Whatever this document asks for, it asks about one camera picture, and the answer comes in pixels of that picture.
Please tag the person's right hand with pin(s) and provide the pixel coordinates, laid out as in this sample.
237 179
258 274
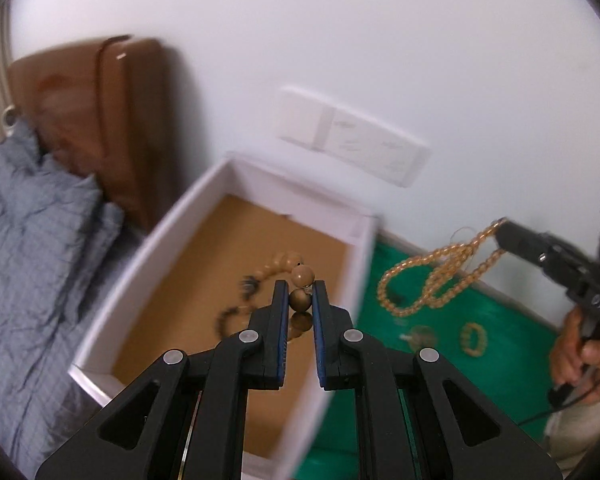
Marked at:
565 360

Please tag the dark bangle with grey band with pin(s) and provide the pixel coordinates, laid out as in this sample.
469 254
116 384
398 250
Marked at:
250 286

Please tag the white box with brown bottom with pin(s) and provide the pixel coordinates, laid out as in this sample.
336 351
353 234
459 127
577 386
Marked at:
145 270

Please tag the green table cloth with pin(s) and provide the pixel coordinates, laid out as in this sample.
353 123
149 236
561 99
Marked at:
480 400

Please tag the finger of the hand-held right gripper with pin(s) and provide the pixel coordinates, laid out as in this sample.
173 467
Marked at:
520 242

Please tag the blue-grey bedding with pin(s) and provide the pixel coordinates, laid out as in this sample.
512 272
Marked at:
40 260

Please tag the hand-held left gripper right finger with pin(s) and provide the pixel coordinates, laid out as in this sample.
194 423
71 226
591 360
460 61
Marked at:
320 340

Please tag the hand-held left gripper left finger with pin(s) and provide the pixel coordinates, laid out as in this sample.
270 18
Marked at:
281 340

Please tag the brown leather bag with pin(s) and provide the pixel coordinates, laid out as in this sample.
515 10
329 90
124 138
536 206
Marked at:
80 110

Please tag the white double wall socket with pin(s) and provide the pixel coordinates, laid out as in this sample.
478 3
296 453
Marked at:
375 152

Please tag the beige cloth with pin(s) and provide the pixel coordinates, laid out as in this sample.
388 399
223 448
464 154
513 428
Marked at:
575 435

